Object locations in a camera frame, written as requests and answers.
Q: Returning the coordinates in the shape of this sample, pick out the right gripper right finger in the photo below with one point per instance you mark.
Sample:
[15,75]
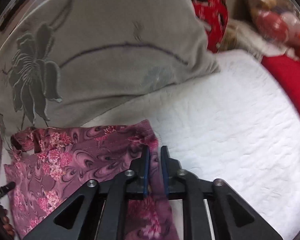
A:
[211,209]

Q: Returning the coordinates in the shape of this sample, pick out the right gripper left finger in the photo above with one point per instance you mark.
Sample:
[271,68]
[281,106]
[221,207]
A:
[97,210]

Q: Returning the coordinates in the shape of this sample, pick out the purple floral garment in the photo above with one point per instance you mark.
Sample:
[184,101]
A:
[50,164]

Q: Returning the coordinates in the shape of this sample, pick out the person's left hand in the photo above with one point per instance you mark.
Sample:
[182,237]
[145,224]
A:
[6,222]

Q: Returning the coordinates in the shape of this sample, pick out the white quilted bed cover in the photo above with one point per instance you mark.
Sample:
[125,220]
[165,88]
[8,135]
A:
[200,119]

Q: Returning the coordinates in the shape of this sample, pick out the grey floral pillow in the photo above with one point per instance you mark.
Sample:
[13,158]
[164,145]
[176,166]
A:
[68,61]

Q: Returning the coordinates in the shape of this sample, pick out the red cloth at bedside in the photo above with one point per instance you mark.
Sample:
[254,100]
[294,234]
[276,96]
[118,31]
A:
[287,73]

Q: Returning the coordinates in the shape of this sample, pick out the doll in plastic bag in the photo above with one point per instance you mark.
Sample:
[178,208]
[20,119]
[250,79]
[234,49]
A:
[274,29]

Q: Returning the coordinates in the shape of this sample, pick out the red patterned pillow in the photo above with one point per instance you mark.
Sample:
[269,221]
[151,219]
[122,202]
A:
[215,14]

